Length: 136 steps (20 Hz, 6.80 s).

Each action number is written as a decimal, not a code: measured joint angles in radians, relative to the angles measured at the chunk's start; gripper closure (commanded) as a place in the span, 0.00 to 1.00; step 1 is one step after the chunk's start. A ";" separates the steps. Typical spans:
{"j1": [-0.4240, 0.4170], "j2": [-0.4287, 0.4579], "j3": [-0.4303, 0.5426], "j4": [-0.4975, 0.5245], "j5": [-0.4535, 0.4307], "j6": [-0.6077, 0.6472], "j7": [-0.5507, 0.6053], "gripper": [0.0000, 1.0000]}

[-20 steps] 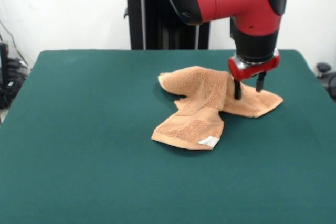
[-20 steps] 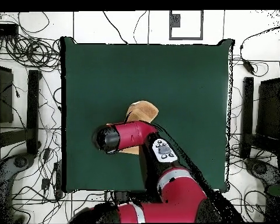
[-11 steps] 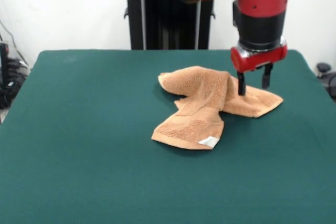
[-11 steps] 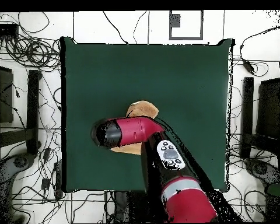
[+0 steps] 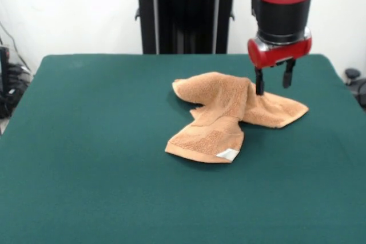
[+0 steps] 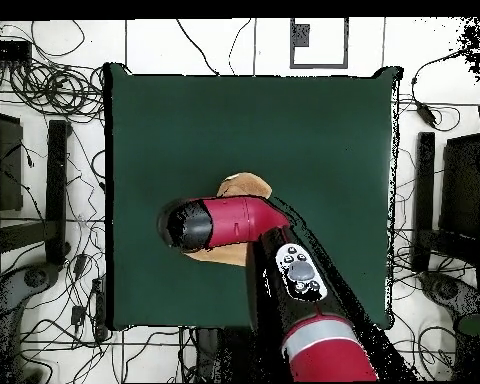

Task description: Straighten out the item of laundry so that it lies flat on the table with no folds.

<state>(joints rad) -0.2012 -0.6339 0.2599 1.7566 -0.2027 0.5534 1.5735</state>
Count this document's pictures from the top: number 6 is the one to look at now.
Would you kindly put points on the tan terry towel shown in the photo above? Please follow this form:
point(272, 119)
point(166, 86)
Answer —
point(244, 184)

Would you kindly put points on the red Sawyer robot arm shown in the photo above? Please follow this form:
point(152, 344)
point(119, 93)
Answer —
point(240, 220)

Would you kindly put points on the flat black box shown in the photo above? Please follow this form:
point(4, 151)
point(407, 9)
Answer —
point(6, 50)

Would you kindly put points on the dark green table cloth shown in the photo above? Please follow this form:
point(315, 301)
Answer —
point(164, 120)

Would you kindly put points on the black power strip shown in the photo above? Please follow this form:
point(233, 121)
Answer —
point(100, 308)

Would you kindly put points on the black stand base bar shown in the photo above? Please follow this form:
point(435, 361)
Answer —
point(56, 180)
point(426, 180)

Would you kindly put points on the small black adapter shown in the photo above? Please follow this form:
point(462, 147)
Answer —
point(78, 314)

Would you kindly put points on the black power adapter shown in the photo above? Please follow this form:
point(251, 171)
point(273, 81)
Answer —
point(426, 114)

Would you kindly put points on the grey office chair base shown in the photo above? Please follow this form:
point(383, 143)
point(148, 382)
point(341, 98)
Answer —
point(448, 290)
point(8, 292)

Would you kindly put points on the dark cabinet box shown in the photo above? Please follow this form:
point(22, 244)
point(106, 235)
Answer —
point(460, 180)
point(4, 160)

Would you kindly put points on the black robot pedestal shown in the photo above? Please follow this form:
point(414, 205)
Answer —
point(208, 352)

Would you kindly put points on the grey rectangular frame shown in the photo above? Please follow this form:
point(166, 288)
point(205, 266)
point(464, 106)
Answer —
point(300, 36)

